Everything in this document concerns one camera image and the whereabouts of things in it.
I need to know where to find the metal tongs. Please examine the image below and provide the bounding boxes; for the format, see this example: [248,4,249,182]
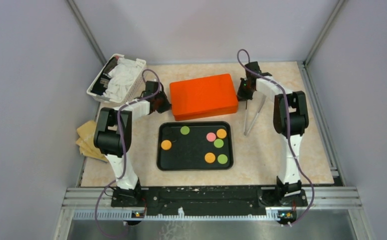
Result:
[243,94,267,137]

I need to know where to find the green cookie right middle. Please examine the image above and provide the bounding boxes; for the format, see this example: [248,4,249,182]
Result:
[213,139,224,149]

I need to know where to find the orange cookie top right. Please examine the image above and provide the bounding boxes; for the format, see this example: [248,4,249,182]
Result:
[216,128,228,139]

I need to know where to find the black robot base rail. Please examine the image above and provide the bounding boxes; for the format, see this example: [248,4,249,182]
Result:
[110,185,309,224]

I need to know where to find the orange cookie box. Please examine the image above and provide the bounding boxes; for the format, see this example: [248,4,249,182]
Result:
[172,105,238,121]

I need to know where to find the orange cookie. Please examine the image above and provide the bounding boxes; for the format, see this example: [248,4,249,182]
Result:
[216,128,228,139]
[204,152,216,164]
[160,139,172,151]

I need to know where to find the green cookie bottom right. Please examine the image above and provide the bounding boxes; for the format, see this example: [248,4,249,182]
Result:
[217,154,229,165]

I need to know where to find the green cookie top left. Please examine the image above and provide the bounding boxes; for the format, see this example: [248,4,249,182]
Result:
[180,126,190,135]

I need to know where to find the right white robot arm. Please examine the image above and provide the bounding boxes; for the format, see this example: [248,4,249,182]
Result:
[237,61,309,206]

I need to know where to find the orange cookie bottom right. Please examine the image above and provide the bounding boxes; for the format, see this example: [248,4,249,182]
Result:
[204,152,216,164]

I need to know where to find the black cookie tray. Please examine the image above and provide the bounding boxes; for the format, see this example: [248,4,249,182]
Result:
[156,121,234,171]

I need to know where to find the pink cookie right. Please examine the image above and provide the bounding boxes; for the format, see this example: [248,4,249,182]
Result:
[206,132,217,142]

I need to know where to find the yellow sponge cloth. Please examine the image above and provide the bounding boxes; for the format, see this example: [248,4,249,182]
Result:
[75,120,108,164]

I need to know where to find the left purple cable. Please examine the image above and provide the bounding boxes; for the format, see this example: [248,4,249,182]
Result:
[94,68,163,239]

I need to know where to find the green cookie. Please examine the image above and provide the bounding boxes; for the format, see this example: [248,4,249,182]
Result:
[180,126,190,135]
[217,154,229,165]
[213,139,224,149]

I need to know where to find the orange cookie far left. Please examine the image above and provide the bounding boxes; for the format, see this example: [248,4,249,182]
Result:
[160,139,172,151]

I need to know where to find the white plastic basket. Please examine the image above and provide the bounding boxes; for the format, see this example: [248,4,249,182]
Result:
[86,53,147,104]

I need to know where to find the orange box lid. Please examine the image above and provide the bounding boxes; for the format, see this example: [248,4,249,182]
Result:
[169,73,239,113]

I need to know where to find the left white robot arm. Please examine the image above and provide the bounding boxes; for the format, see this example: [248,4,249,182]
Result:
[93,80,171,207]

